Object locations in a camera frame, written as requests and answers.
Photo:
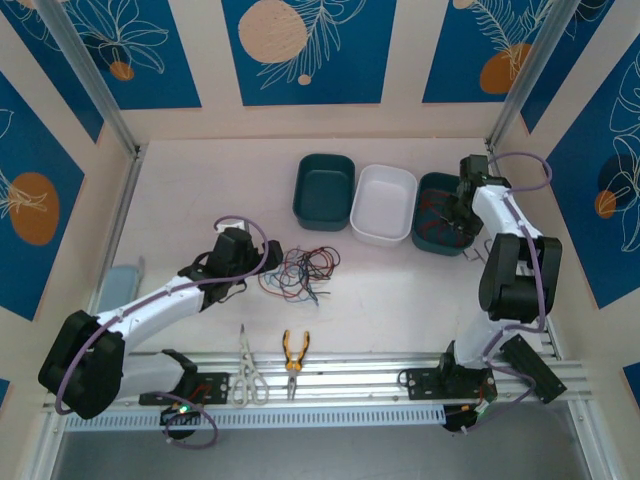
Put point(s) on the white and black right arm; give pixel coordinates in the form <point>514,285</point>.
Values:
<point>500,210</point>

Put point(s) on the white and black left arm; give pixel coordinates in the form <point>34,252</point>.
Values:
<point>150,307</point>

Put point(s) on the dark teal plastic bin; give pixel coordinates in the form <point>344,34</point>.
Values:
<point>430,240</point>
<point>322,195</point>

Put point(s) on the white plastic bin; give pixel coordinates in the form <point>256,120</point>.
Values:
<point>382,205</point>

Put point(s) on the light blue pouch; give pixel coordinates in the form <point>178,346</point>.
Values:
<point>117,285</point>

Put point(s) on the yellow and black pliers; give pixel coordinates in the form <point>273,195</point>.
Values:
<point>295,360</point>

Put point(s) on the black controller board with LED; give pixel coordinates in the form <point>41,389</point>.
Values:
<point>465,417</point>
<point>180,414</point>

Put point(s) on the black rectangular box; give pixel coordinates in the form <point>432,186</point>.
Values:
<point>535,370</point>

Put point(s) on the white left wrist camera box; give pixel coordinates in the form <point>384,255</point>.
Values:
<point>232,225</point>

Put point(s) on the aluminium corner post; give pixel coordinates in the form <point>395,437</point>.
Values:
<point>530,75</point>
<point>90,75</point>

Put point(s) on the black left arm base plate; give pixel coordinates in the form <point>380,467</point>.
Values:
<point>215,387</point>

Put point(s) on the aluminium rail frame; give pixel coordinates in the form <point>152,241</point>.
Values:
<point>350,370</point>

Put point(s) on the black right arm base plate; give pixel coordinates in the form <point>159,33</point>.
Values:
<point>420,385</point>

